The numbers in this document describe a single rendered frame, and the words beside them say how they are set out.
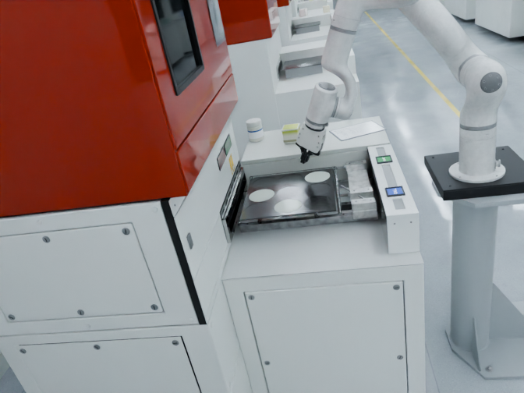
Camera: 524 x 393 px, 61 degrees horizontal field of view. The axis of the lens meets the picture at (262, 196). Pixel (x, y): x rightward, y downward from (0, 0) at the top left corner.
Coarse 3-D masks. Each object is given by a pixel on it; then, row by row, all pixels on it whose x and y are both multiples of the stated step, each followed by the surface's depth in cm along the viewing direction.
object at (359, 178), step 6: (348, 174) 180; (354, 174) 179; (360, 174) 178; (366, 174) 177; (348, 180) 176; (354, 180) 174; (360, 180) 173; (366, 180) 172; (354, 186) 170; (360, 186) 169; (366, 186) 168; (366, 210) 153; (372, 210) 152; (354, 216) 154; (360, 216) 154; (366, 216) 153; (372, 216) 153
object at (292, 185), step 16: (272, 176) 186; (288, 176) 184; (304, 176) 181; (288, 192) 171; (304, 192) 169; (320, 192) 167; (256, 208) 164; (272, 208) 162; (304, 208) 158; (320, 208) 156
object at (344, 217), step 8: (320, 216) 161; (328, 216) 160; (336, 216) 159; (344, 216) 158; (352, 216) 158; (240, 224) 166; (248, 224) 165; (256, 224) 164; (264, 224) 163; (272, 224) 163; (280, 224) 163; (288, 224) 162; (296, 224) 162; (304, 224) 162; (312, 224) 161; (320, 224) 161; (328, 224) 161
